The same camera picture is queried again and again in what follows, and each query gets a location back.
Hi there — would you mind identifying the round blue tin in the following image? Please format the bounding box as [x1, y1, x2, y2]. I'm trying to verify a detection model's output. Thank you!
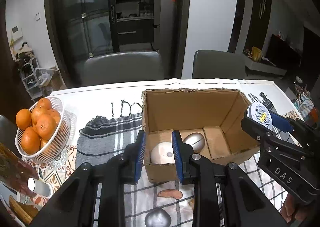
[247, 102, 273, 130]

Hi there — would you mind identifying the silver oval case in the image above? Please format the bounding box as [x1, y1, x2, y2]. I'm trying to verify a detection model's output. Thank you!
[183, 133, 205, 153]

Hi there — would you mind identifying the brown wooden comb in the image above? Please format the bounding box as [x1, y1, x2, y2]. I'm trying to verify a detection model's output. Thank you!
[157, 189, 183, 200]

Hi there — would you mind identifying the dark triangular case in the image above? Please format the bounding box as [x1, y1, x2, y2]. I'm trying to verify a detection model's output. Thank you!
[144, 207, 171, 227]

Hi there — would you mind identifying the pink round doll head toy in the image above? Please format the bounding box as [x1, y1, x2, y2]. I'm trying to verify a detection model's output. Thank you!
[150, 142, 175, 165]

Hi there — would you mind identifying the person's right hand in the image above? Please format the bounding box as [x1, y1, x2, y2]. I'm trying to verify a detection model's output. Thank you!
[280, 194, 314, 223]

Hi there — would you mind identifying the patterned tile table mat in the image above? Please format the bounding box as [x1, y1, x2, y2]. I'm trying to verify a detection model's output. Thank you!
[17, 145, 77, 209]

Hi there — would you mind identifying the woven wicker basket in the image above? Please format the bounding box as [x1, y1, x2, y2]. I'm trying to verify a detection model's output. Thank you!
[9, 196, 39, 225]

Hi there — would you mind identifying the brown cardboard box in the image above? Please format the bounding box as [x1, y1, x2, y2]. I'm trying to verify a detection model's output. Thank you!
[143, 89, 259, 183]

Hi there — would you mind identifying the tv bench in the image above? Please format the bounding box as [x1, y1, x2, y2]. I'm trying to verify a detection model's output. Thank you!
[242, 54, 286, 76]

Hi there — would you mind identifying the glass vase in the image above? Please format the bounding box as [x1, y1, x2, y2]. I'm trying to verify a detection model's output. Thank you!
[0, 144, 39, 197]

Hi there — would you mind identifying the grey plaid cloth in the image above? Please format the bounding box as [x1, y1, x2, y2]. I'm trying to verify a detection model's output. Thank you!
[76, 89, 287, 226]

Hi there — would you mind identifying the orange front left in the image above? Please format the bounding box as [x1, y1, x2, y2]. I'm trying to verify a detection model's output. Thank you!
[21, 127, 41, 155]

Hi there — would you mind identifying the orange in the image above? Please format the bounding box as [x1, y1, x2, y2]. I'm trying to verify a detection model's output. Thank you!
[36, 114, 57, 141]
[16, 109, 31, 131]
[21, 127, 41, 155]

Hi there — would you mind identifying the white fruit basket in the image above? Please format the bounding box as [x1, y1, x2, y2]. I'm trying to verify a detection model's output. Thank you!
[15, 97, 71, 164]

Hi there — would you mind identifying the orange top right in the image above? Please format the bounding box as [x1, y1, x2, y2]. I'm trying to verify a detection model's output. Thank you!
[36, 114, 57, 141]

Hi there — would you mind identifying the grey chair right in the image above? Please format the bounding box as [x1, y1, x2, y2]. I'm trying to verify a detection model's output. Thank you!
[192, 50, 246, 79]

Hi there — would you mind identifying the grey chair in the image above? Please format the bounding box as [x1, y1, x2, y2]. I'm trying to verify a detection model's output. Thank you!
[82, 51, 165, 86]
[192, 50, 246, 79]

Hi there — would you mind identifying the orange far left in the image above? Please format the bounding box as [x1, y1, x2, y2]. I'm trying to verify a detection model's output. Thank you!
[16, 109, 31, 131]

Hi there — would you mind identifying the white shelf rack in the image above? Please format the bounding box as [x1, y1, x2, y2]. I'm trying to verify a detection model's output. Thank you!
[18, 55, 57, 102]

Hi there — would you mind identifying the grey chair left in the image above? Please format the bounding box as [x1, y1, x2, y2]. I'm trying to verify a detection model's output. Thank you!
[82, 51, 165, 86]

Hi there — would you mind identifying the glass sliding door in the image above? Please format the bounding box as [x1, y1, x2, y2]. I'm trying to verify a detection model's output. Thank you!
[44, 0, 189, 88]

